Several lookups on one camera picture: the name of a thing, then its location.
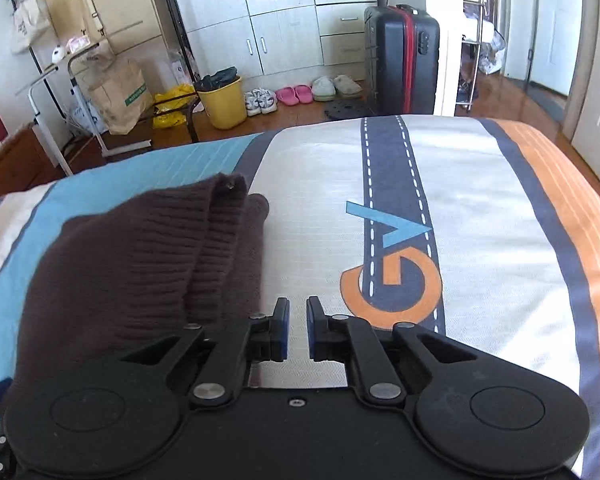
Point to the white tote bag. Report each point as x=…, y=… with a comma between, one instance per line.
x=27, y=25

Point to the brown knit sweater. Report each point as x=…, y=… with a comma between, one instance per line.
x=120, y=270

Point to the yellow trash bin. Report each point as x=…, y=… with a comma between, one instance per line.
x=225, y=107

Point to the white plastic bag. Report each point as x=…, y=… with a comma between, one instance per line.
x=177, y=67
x=82, y=115

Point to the black weight plate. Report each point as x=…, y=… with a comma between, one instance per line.
x=347, y=110

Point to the metal shelf rack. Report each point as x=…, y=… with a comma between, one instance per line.
x=475, y=35

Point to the black suitcase with red stripe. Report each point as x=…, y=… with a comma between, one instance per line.
x=390, y=60

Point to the pink box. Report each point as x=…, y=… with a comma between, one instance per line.
x=78, y=44

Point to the black clothes rack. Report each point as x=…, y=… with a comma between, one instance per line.
x=177, y=35

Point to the brown paper bag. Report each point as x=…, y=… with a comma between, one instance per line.
x=120, y=100

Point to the panda toy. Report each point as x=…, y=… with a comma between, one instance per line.
x=56, y=55

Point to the white wardrobe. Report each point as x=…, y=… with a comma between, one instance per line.
x=280, y=10

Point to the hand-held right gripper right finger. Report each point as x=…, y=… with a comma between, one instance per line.
x=310, y=330

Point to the wooden nightstand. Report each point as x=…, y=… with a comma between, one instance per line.
x=15, y=165

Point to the white rolling side table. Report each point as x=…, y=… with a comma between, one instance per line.
x=50, y=135

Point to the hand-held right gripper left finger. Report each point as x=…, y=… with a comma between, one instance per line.
x=285, y=332

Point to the pink slipper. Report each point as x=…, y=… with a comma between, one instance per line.
x=303, y=93
x=286, y=96

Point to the light wood cabinet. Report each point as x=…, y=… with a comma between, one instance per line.
x=115, y=10

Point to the yellow plastic bag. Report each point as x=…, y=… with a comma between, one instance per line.
x=172, y=105

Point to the white door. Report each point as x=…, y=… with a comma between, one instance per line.
x=597, y=85

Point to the white sneaker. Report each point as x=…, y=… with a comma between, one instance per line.
x=269, y=101
x=252, y=104

